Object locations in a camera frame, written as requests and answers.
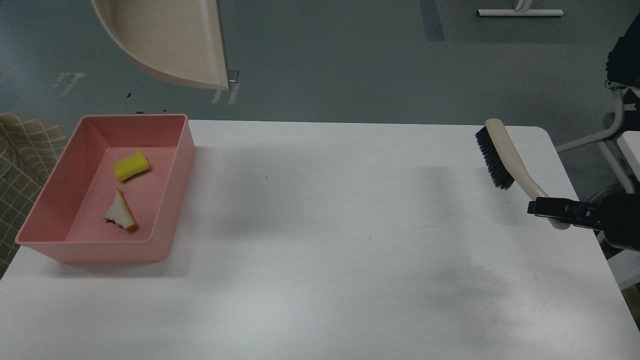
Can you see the beige hand brush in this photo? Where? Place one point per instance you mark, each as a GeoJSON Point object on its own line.
{"type": "Point", "coordinates": [503, 161]}

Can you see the white office chair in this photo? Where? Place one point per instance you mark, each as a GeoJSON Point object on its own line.
{"type": "Point", "coordinates": [615, 123]}

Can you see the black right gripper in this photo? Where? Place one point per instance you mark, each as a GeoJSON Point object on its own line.
{"type": "Point", "coordinates": [617, 216]}

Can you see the white side table edge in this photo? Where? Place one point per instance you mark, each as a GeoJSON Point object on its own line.
{"type": "Point", "coordinates": [629, 144]}

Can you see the pink plastic bin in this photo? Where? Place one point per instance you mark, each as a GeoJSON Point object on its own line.
{"type": "Point", "coordinates": [66, 221]}

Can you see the beige checkered cloth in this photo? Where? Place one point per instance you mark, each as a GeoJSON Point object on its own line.
{"type": "Point", "coordinates": [29, 150]}

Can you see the white bread slice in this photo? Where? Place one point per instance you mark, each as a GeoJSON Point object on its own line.
{"type": "Point", "coordinates": [119, 213]}

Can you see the yellow green sponge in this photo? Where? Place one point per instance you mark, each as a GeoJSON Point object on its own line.
{"type": "Point", "coordinates": [131, 166]}

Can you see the beige plastic dustpan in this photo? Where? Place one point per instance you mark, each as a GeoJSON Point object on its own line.
{"type": "Point", "coordinates": [176, 41]}

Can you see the white floor stand base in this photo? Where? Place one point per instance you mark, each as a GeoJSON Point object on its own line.
{"type": "Point", "coordinates": [521, 9]}

